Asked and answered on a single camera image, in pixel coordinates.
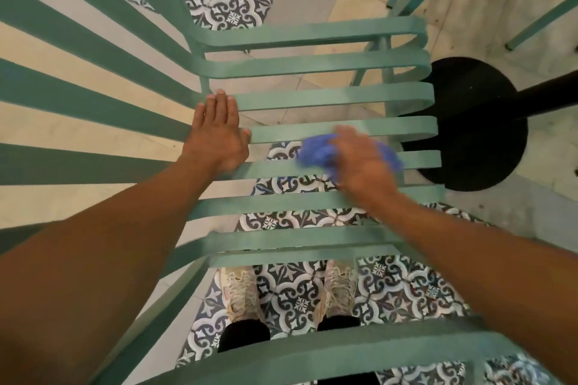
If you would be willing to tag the person's right fingers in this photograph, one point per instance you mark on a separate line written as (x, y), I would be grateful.
(352, 139)

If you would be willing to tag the person's left thumb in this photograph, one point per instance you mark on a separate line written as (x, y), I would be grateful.
(244, 141)

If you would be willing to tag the black table pole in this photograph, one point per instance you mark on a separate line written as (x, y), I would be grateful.
(546, 93)

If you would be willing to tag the green slatted metal chair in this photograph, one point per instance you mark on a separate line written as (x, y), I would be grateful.
(316, 63)

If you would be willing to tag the person's left middle finger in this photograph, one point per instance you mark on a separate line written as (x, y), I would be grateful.
(221, 106)

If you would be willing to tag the person's black trousers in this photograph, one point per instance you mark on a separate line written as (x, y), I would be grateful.
(244, 335)

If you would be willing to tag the black round table base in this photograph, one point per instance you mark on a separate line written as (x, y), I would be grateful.
(469, 127)

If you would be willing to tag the person's right beige sneaker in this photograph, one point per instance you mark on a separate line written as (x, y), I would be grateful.
(338, 291)

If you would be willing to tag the person's left little finger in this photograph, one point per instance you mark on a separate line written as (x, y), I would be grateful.
(199, 115)

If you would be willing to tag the blue cleaning cloth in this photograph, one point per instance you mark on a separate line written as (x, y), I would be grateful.
(316, 152)

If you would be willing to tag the person's beige sneaker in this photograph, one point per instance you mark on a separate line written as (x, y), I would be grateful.
(240, 294)
(338, 291)

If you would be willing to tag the person's left forearm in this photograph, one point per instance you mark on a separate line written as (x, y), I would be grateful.
(90, 272)

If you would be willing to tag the person's right forearm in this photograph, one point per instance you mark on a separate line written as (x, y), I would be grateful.
(487, 276)

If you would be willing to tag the person's left hand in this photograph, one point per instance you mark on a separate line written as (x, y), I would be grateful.
(216, 141)

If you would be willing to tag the person's left beige sneaker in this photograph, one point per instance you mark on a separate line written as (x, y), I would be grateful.
(240, 294)

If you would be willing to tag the person's right hand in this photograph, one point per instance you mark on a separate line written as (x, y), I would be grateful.
(363, 168)

